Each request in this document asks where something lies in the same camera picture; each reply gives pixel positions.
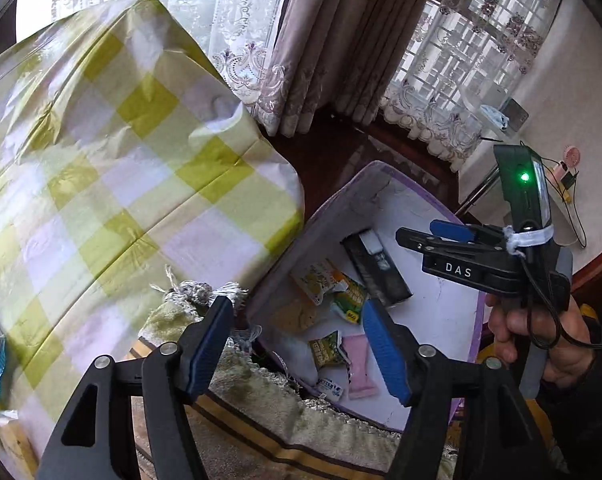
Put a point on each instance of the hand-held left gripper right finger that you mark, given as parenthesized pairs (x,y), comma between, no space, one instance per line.
(386,355)

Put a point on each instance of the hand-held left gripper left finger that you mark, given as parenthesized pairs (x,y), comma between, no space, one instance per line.
(211,345)

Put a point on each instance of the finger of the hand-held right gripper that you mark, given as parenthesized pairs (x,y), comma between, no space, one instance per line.
(451,229)
(461,267)

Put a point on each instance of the plain pink snack packet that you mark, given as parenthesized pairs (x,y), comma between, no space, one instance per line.
(361,370)

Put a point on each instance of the purple rimmed white cardboard box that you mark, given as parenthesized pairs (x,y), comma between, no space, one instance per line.
(431,310)

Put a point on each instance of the green white snack packet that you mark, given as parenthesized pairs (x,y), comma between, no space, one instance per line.
(326,350)

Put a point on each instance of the green packet with yellow label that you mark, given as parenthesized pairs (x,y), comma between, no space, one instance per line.
(351,302)

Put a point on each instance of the small white blue packet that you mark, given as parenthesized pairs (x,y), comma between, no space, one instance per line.
(329,387)

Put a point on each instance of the black packet with white label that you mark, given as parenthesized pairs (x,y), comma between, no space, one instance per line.
(381,280)

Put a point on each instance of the beige wafer block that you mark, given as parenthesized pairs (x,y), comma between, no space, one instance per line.
(296,316)

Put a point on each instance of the lemon candy packet orange edges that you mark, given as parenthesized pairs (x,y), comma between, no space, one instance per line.
(313,280)

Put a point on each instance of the person's right forearm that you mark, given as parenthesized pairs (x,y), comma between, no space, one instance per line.
(586,420)

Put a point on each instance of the person's right hand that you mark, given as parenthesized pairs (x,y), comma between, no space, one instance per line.
(511,325)

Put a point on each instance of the pink handheld fan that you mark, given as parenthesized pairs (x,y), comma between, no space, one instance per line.
(572,152)

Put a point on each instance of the black pen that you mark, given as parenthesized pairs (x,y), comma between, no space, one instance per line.
(491,138)

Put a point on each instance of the white desk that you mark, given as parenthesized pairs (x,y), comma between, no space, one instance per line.
(553,135)

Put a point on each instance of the grey desktop device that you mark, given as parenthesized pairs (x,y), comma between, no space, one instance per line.
(515,116)

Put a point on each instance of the blue face mask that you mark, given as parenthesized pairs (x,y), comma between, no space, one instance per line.
(496,116)

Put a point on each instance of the yellow stool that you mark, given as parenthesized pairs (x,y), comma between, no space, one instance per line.
(488,351)

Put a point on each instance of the striped tasselled plush throw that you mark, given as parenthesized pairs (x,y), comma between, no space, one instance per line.
(261,420)

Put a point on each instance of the small white box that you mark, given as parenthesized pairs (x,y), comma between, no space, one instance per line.
(495,95)

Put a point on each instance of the lace curtain with floral valance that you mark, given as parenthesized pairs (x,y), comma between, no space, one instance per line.
(456,60)

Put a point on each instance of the yellow checked plastic tablecloth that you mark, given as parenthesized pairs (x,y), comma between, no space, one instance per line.
(106,160)

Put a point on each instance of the brown embroidered drape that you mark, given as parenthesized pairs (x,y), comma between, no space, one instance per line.
(331,35)

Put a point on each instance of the sheer lace curtain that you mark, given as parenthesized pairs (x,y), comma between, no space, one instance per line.
(221,20)

